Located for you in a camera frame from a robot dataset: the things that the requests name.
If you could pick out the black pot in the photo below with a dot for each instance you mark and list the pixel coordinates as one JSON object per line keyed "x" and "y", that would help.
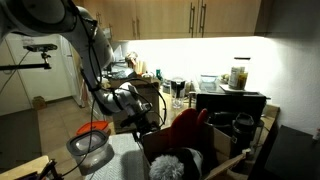
{"x": 221, "y": 118}

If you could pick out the utensil holder with utensils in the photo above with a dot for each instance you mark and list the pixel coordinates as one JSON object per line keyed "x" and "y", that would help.
{"x": 133, "y": 61}

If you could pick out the grey fluffy plush toy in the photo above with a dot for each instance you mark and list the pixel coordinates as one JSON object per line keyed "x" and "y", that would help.
{"x": 166, "y": 168}

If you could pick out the silver toaster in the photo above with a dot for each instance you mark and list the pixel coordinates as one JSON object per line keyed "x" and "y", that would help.
{"x": 166, "y": 86}

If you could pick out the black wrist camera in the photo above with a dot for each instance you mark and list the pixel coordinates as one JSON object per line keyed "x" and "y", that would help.
{"x": 126, "y": 121}

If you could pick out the glass food container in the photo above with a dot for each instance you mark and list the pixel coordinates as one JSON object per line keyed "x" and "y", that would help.
{"x": 209, "y": 81}

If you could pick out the white range hood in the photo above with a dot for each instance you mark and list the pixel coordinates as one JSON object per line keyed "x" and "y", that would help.
{"x": 107, "y": 33}

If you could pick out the wooden wall cabinets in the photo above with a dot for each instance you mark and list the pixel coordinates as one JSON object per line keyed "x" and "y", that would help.
{"x": 160, "y": 16}

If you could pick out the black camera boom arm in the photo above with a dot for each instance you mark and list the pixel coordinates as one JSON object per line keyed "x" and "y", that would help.
{"x": 20, "y": 67}

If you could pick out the red plush toy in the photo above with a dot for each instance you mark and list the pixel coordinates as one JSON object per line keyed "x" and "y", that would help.
{"x": 183, "y": 128}

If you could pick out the light wooden board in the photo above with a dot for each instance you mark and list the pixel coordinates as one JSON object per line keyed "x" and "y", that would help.
{"x": 20, "y": 168}

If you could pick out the water filter pitcher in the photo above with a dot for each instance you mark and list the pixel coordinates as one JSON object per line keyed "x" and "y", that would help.
{"x": 178, "y": 91}

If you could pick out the clear container with dark lid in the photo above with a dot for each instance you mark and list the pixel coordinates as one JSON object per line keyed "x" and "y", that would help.
{"x": 88, "y": 146}

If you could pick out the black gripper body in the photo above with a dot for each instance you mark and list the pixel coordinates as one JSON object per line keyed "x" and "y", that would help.
{"x": 146, "y": 121}

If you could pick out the black microwave oven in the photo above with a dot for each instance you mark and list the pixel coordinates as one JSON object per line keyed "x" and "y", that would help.
{"x": 230, "y": 103}

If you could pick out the small white object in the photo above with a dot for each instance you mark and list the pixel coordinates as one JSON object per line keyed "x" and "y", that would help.
{"x": 316, "y": 134}

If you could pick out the small cardboard box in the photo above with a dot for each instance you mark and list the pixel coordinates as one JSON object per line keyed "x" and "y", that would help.
{"x": 39, "y": 102}

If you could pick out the black insulated bottle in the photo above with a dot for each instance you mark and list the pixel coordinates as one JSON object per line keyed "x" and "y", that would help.
{"x": 243, "y": 133}

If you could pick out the black stereo camera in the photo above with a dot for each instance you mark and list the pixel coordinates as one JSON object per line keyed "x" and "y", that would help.
{"x": 40, "y": 47}

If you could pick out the container with orange lid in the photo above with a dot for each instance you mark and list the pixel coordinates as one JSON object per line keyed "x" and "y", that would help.
{"x": 93, "y": 126}

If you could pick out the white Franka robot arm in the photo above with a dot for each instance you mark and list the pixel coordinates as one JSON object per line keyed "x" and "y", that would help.
{"x": 33, "y": 13}

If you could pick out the black tripod stand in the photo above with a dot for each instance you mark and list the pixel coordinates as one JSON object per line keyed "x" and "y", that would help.
{"x": 50, "y": 170}

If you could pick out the black furniture block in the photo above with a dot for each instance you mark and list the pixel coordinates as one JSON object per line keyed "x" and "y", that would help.
{"x": 293, "y": 153}

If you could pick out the glass jar with black lid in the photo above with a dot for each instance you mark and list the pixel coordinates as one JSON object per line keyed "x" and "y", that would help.
{"x": 239, "y": 75}

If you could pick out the white plate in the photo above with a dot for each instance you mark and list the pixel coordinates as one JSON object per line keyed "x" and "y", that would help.
{"x": 233, "y": 90}

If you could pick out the cardboard box holding clutter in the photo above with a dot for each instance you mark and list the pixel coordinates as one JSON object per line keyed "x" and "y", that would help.
{"x": 160, "y": 143}

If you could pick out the grey woven mat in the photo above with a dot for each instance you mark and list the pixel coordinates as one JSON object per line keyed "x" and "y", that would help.
{"x": 126, "y": 156}

